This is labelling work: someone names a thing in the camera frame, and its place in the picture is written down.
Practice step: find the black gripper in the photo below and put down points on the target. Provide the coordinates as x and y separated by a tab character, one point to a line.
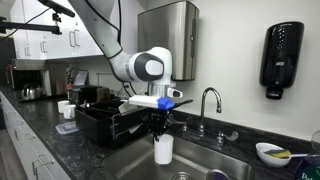
157	121

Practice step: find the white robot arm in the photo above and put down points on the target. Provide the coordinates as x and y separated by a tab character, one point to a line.
153	66

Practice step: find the white plate in rack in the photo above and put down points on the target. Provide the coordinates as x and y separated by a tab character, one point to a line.
127	108

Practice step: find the stainless steel sink basin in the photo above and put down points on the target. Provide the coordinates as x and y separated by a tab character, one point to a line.
190	162

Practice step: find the black dish drying rack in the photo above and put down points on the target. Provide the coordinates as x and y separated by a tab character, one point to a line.
103	123

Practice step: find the clear plastic container lid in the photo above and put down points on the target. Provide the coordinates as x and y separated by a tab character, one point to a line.
67	128

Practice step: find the white mug on counter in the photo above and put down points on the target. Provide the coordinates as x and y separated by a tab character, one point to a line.
61	105
69	111

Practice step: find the steel paper towel dispenser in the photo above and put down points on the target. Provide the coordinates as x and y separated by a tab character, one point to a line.
172	26

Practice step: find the white bowl with sponge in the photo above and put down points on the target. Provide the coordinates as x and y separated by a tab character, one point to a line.
274	155

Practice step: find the microwave oven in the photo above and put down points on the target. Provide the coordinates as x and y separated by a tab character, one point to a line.
50	75

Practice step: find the white upper cabinets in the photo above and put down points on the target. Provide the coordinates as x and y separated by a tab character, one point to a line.
74	40

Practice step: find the grey lower cabinet drawers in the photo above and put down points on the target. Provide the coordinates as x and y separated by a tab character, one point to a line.
37	161

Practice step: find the steel kettle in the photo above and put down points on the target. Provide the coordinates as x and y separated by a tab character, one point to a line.
31	91

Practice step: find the black soap dispenser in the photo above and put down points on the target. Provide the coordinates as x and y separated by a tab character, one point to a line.
280	57

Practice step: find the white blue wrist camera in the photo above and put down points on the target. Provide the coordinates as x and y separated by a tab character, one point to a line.
161	103

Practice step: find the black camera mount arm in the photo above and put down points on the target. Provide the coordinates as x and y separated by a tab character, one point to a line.
54	29

